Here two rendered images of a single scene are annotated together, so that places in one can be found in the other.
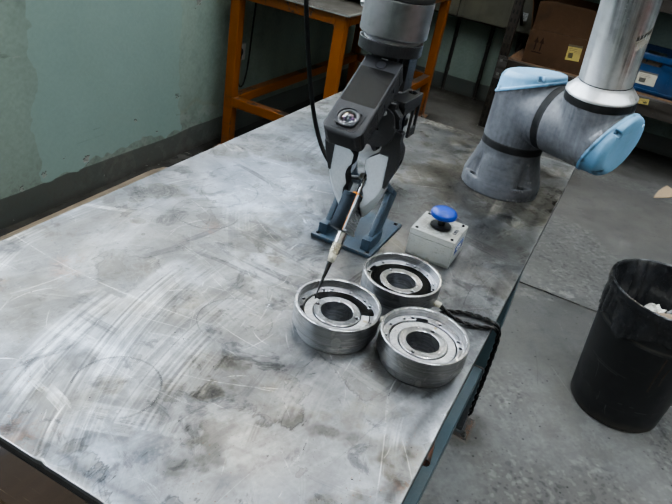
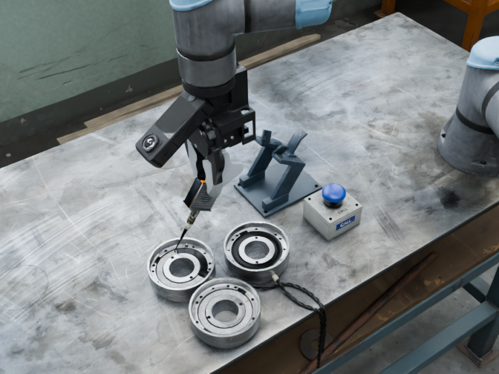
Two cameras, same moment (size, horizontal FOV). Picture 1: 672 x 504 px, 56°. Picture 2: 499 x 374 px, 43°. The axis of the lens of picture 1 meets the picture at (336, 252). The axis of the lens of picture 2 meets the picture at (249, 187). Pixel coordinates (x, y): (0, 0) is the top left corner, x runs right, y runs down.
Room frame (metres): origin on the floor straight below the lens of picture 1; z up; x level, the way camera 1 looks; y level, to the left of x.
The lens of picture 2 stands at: (0.18, -0.47, 1.60)
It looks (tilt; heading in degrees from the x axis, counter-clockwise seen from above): 44 degrees down; 36
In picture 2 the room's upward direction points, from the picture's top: 2 degrees counter-clockwise
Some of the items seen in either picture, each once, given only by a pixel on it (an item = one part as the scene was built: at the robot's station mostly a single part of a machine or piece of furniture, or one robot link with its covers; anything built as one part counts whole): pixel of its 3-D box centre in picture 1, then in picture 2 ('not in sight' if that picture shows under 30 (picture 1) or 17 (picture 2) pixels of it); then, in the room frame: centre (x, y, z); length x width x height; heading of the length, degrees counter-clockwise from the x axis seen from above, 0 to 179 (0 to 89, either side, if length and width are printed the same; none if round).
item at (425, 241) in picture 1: (438, 236); (335, 209); (0.86, -0.15, 0.82); 0.08 x 0.07 x 0.05; 158
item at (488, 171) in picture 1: (506, 161); (483, 129); (1.18, -0.29, 0.85); 0.15 x 0.15 x 0.10
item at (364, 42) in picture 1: (383, 90); (215, 108); (0.73, -0.02, 1.07); 0.09 x 0.08 x 0.12; 159
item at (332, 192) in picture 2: (441, 223); (333, 199); (0.86, -0.15, 0.85); 0.04 x 0.04 x 0.05
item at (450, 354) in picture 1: (421, 347); (225, 314); (0.59, -0.12, 0.82); 0.08 x 0.08 x 0.02
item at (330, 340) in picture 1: (335, 316); (182, 271); (0.62, -0.01, 0.82); 0.10 x 0.10 x 0.04
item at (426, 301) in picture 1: (399, 285); (256, 253); (0.71, -0.09, 0.82); 0.10 x 0.10 x 0.04
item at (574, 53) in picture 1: (565, 33); not in sight; (4.17, -1.14, 0.64); 0.49 x 0.40 x 0.37; 73
